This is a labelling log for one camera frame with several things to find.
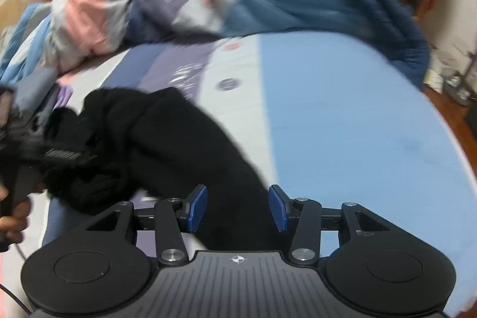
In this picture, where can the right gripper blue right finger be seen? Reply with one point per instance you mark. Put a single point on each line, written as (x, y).
(283, 211)

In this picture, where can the dark blue fleece blanket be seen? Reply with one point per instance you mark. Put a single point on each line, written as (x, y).
(394, 33)

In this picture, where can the left hand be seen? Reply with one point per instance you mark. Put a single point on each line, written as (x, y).
(14, 225)

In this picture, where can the black garment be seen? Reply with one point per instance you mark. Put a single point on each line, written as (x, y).
(165, 145)

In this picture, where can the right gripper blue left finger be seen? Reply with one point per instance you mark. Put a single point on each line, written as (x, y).
(193, 209)

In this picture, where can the patchwork bed sheet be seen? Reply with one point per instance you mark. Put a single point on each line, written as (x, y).
(325, 116)

